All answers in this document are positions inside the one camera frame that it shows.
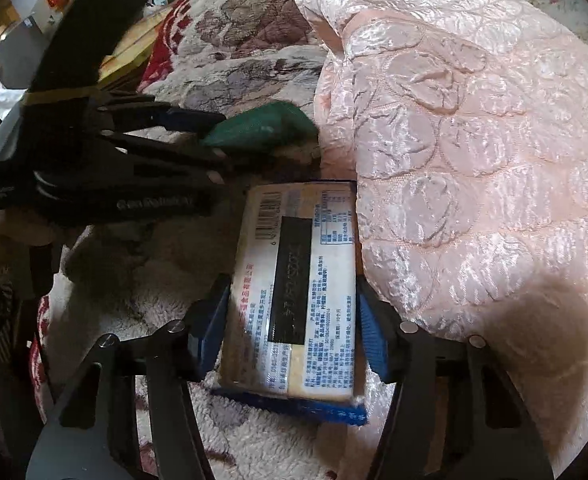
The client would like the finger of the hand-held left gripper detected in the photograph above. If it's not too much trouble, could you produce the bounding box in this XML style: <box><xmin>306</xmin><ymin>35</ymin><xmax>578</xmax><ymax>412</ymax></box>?
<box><xmin>38</xmin><ymin>129</ymin><xmax>233</xmax><ymax>197</ymax></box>
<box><xmin>88</xmin><ymin>101</ymin><xmax>225</xmax><ymax>134</ymax></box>

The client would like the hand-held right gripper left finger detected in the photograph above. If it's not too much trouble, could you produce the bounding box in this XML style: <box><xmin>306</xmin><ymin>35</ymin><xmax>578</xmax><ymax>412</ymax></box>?
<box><xmin>44</xmin><ymin>275</ymin><xmax>232</xmax><ymax>480</ymax></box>

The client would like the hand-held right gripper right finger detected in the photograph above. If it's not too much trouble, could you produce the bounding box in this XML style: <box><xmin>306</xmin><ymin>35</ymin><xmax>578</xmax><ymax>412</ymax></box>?
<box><xmin>356</xmin><ymin>285</ymin><xmax>540</xmax><ymax>480</ymax></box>

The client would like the dark green snack packet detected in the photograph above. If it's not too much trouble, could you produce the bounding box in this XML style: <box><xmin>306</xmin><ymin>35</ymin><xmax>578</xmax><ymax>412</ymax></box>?
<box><xmin>199</xmin><ymin>101</ymin><xmax>319</xmax><ymax>154</ymax></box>

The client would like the yellow cracker packet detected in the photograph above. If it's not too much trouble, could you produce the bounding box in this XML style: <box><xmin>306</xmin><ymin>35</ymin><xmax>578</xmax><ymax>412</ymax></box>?
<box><xmin>211</xmin><ymin>180</ymin><xmax>369</xmax><ymax>427</ymax></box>

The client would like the floral fleece blanket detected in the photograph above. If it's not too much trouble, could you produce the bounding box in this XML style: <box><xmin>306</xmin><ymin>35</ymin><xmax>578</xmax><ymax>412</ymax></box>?
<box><xmin>28</xmin><ymin>0</ymin><xmax>475</xmax><ymax>480</ymax></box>

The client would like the pink quilted blanket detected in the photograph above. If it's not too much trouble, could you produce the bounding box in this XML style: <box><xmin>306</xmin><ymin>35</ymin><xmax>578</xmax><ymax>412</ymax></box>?
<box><xmin>294</xmin><ymin>0</ymin><xmax>588</xmax><ymax>471</ymax></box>

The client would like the floral bed sheet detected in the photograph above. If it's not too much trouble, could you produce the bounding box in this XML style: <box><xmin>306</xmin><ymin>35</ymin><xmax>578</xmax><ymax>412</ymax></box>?
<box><xmin>444</xmin><ymin>0</ymin><xmax>588</xmax><ymax>61</ymax></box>

